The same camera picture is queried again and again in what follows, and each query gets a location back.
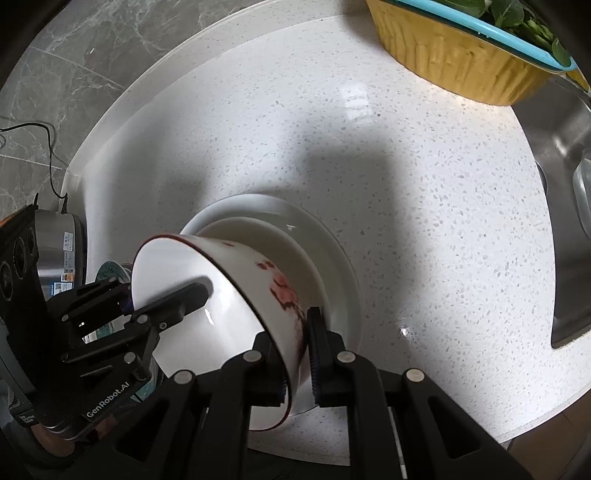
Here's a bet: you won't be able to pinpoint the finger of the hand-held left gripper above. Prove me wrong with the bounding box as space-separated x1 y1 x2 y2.
60 281 214 366
60 276 134 324

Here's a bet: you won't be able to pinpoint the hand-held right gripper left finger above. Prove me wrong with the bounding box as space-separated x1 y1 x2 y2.
69 330 291 480

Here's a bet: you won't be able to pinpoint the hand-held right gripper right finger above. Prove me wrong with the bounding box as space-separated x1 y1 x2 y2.
306 306 532 480

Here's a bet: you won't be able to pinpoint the teal floral rim plate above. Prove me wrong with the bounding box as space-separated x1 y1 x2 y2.
93 260 136 296

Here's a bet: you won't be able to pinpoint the pink floral bowl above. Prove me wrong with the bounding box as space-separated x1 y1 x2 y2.
131 233 309 431

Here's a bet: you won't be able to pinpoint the large white bowl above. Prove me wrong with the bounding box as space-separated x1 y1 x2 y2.
179 194 366 414

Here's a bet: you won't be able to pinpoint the silver rice cooker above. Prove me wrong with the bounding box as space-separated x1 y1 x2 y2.
33 208 86 298

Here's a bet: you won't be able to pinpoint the stainless steel sink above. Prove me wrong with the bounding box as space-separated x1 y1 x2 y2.
512 74 591 350

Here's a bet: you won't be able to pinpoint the yellow ribbed basket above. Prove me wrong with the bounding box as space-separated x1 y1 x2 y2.
366 0 554 108

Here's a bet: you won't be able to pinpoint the green leafy vegetables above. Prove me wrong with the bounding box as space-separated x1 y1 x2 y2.
436 0 574 66

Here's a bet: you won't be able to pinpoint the black power cable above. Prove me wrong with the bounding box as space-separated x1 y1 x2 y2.
0 122 71 214

